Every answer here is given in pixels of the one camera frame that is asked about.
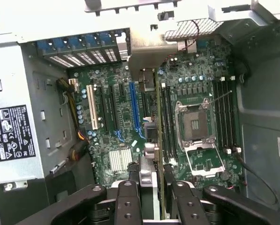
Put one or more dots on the CPU socket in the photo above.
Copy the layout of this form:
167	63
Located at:
194	124

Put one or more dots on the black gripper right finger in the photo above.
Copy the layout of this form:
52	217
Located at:
186	206

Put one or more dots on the blue expansion slot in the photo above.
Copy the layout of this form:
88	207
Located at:
134	107

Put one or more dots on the green motherboard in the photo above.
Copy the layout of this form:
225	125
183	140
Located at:
121	112

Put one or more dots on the thin metal locking lever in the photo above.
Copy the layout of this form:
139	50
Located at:
221	96

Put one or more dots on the white expansion slot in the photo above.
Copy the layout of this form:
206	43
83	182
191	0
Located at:
92	107

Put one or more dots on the silver chipset heatsink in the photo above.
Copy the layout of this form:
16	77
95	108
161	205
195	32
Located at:
119	159

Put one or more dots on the metal socket cover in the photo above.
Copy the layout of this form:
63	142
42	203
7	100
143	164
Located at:
205	172

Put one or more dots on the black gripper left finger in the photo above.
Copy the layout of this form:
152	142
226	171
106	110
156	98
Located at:
125	204

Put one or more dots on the open black PC case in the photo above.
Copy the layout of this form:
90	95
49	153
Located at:
259	117

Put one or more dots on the grey power supply unit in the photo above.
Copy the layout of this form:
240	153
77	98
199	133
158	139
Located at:
17	82

